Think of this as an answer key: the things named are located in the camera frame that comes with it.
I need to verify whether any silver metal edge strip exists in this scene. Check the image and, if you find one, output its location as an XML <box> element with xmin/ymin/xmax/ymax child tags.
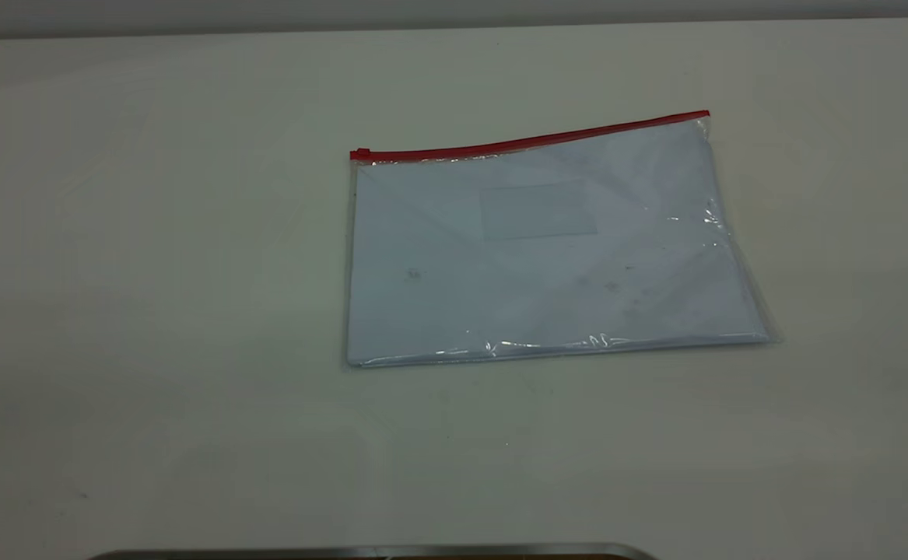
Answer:
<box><xmin>88</xmin><ymin>542</ymin><xmax>661</xmax><ymax>560</ymax></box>

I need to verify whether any transparent zip bag red zipper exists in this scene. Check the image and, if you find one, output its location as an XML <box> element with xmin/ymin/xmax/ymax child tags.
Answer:
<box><xmin>345</xmin><ymin>110</ymin><xmax>782</xmax><ymax>370</ymax></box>

